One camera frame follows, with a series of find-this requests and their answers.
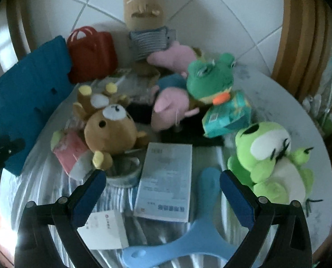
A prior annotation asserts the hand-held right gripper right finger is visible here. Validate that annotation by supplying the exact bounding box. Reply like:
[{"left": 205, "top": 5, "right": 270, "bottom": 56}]
[{"left": 219, "top": 169, "right": 314, "bottom": 268}]

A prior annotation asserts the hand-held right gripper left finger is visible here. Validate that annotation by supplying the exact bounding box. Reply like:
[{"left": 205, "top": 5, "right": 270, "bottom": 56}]
[{"left": 14, "top": 169, "right": 107, "bottom": 268}]

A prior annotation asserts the pink tissue pack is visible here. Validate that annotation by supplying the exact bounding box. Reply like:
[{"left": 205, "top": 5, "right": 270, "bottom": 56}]
[{"left": 52, "top": 130, "right": 92, "bottom": 180}]

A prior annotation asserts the light green frog plush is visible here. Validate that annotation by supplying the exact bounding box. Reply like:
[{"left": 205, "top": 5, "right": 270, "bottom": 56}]
[{"left": 227, "top": 121, "right": 323, "bottom": 218}]

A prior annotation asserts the blue plastic storage crate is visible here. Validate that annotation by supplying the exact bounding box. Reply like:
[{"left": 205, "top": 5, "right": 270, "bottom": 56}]
[{"left": 0, "top": 35, "right": 75, "bottom": 177}]

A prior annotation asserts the brown bear plush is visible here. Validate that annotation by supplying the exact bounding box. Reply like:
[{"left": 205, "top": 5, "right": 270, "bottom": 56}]
[{"left": 83, "top": 103, "right": 150, "bottom": 171}]

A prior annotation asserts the white box green label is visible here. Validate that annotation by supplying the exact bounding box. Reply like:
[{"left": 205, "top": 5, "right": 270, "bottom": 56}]
[{"left": 76, "top": 209, "right": 129, "bottom": 250}]

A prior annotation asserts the grey round item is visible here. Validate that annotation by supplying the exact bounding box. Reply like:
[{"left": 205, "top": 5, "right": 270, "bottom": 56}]
[{"left": 106, "top": 156, "right": 141, "bottom": 188}]

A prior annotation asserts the blue plastic boomerang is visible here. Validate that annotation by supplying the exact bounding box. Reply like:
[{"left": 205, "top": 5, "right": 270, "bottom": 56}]
[{"left": 122, "top": 167, "right": 239, "bottom": 268}]

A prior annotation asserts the blue and white flat box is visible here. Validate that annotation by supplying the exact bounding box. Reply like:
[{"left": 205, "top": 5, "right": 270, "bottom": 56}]
[{"left": 133, "top": 142, "right": 194, "bottom": 223}]

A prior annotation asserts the black pouch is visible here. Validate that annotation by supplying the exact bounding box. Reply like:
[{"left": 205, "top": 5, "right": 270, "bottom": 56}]
[{"left": 127, "top": 103, "right": 225, "bottom": 147}]

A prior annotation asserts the teal tissue pack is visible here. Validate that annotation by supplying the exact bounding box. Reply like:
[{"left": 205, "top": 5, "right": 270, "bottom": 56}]
[{"left": 202, "top": 90, "right": 252, "bottom": 138}]

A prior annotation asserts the pink pig plush blue shirt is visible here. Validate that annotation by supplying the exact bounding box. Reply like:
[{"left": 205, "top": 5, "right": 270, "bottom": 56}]
[{"left": 150, "top": 74, "right": 201, "bottom": 133}]

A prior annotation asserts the dark green frog plush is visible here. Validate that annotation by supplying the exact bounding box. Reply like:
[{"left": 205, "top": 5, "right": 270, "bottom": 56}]
[{"left": 186, "top": 52, "right": 236, "bottom": 106}]

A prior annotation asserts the red handbag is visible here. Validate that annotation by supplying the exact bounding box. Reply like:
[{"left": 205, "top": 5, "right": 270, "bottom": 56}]
[{"left": 67, "top": 26, "right": 118, "bottom": 84}]

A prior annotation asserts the tall brown striped-shirt plush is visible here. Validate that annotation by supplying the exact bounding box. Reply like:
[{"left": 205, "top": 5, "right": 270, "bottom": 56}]
[{"left": 123, "top": 0, "right": 178, "bottom": 74}]

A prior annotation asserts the wooden door frame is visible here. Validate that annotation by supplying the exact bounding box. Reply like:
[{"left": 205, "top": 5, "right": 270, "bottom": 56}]
[
  {"left": 6, "top": 0, "right": 40, "bottom": 59},
  {"left": 272, "top": 0, "right": 332, "bottom": 98}
]

